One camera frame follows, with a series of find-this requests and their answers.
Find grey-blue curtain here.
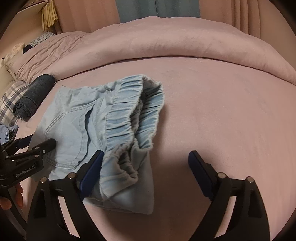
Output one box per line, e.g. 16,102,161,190
116,0,200,23

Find pink duvet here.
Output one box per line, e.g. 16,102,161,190
6,16,295,83

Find folded blue denim shorts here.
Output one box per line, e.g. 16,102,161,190
0,123,19,145

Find yellow pleated fabric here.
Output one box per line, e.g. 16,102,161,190
41,1,58,32

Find pink curtain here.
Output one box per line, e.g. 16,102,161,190
54,1,288,40

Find light blue denim pants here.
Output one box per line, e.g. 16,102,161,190
30,75,165,215

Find left hand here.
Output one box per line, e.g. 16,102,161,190
0,183,23,210

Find plaid pillow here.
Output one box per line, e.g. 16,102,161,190
1,81,29,126

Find dark rolled jeans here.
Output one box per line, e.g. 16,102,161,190
13,74,56,121

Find plush toy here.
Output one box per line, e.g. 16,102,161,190
4,43,25,61

